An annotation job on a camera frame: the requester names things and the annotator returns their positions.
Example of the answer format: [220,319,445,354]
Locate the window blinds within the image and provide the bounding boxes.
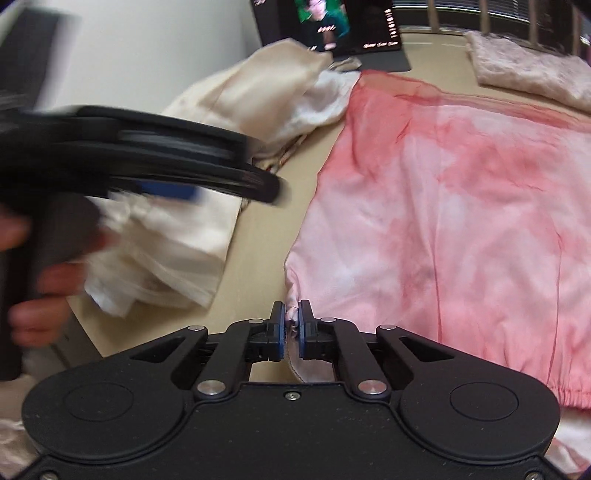
[392,0,591,24]

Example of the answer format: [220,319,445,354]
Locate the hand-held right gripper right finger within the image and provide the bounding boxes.
[298,300,455,400]

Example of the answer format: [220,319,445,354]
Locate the folded pale pink lace cloth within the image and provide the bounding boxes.
[464,30,591,110]

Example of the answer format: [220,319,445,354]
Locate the pink tie-dye garment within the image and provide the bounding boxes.
[283,69,591,476]

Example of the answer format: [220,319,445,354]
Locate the metal window guard bars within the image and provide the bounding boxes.
[392,0,591,52]

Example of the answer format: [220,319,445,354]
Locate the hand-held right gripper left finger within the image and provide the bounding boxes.
[131,301,284,400]

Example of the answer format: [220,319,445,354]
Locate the person's left hand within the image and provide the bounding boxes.
[0,203,118,348]

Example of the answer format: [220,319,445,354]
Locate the tablet in black folio stand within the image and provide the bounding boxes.
[250,0,413,73]

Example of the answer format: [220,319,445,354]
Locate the cream white garment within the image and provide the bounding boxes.
[82,39,362,320]

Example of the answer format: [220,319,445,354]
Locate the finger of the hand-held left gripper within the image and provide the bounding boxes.
[111,179,202,204]

